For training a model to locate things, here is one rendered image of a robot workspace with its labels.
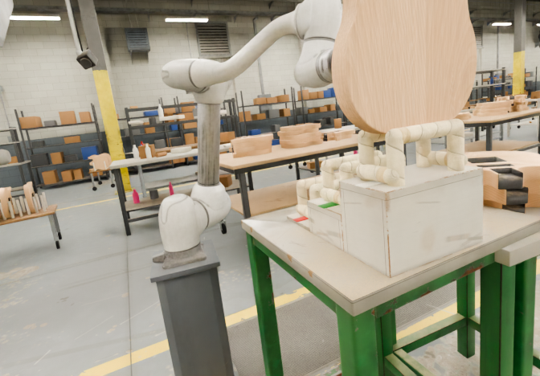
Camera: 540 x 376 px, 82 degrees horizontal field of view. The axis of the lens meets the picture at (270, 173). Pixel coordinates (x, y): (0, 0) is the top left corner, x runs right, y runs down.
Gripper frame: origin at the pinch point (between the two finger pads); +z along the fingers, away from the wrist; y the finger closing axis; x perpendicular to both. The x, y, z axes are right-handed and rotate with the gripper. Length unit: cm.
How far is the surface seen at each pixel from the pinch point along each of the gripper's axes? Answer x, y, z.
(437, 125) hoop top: -17.1, -1.2, 7.9
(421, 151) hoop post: -23.7, -6.6, -0.8
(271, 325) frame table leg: -83, 23, -39
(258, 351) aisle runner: -139, 14, -93
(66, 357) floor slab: -140, 116, -150
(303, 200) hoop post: -39, 9, -32
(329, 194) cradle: -33.1, 11.3, -13.6
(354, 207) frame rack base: -32.7, 13.9, 0.0
